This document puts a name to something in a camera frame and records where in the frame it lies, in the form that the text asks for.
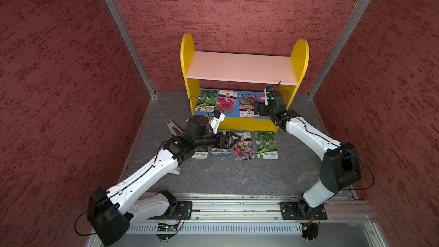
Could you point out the green gourd bag lower shelf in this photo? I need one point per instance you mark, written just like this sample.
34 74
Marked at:
206 101

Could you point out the purple flower seed bag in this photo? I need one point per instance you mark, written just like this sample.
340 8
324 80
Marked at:
220 152

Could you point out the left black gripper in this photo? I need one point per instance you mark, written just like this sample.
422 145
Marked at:
227 138

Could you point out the pink zinnia seed bag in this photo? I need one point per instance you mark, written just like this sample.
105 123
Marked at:
246 149

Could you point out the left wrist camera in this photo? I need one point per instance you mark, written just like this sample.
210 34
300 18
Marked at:
216 118

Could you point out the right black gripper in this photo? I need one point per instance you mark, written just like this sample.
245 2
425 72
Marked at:
262 107

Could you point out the red dahlia seed bag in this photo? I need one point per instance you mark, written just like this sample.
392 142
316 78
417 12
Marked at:
226 101

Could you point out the yellow wooden shelf unit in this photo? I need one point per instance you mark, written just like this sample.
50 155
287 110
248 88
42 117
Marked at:
244 68

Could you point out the left corner aluminium post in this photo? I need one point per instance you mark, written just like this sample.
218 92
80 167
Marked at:
124 31

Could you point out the mixed flower seed bag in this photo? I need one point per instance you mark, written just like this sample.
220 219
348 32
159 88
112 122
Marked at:
246 105

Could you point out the large green gourd seed bag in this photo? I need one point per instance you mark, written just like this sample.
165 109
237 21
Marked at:
201 153

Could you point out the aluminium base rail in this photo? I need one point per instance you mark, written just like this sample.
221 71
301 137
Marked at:
233 208

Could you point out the right corner aluminium post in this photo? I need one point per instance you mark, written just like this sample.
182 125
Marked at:
346 32

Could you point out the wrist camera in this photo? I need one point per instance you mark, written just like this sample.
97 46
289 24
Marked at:
268 94
216 118

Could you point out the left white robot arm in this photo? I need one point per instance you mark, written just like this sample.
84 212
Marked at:
113 211

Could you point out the corner aluminium post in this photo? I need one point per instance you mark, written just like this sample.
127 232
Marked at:
124 31
346 32

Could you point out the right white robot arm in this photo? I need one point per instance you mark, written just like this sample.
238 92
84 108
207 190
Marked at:
340 166

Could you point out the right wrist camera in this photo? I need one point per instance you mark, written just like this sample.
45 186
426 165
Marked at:
268 94

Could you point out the silver stapler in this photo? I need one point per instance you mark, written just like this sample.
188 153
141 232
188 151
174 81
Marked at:
175 130

